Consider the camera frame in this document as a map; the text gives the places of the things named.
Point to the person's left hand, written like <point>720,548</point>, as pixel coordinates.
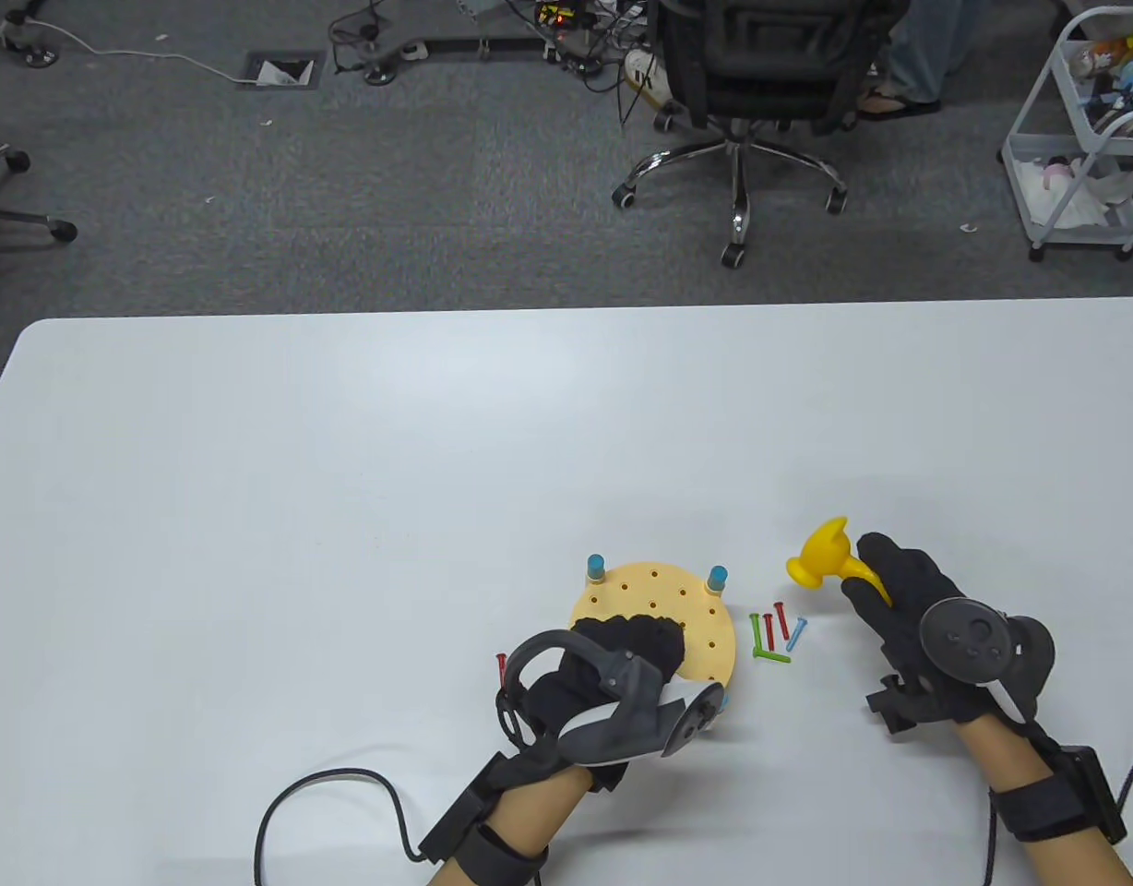
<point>631,641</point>

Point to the person's right hand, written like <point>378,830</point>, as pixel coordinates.
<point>899,600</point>

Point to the yellow round tap bench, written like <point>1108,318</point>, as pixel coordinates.
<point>649,591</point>

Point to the yellow toy hammer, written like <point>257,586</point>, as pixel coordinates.
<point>825,554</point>

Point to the blue toy nail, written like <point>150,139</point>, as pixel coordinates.
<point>796,634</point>

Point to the green toy nail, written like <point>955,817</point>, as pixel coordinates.
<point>756,630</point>
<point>771,656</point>

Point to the person's left forearm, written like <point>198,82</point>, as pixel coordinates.
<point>530,812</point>

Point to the colourful toy figure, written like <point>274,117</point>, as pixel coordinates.
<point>1097,55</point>

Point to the dark grey handheld controller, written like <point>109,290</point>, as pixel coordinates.
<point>622,729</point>
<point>963,637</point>

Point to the black wrist band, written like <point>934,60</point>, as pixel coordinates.
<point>1037,812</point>
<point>502,854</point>

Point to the white crumpled cloth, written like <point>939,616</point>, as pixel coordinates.
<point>1083,198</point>

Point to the white utility cart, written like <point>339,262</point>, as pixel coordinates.
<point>1023,157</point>

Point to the black office chair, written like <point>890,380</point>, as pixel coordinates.
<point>769,55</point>

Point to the grey floor box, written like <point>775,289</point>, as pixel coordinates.
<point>279,69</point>

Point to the black chair base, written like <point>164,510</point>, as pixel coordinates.
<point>31,221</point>

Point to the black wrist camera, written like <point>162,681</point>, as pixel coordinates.
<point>899,709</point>

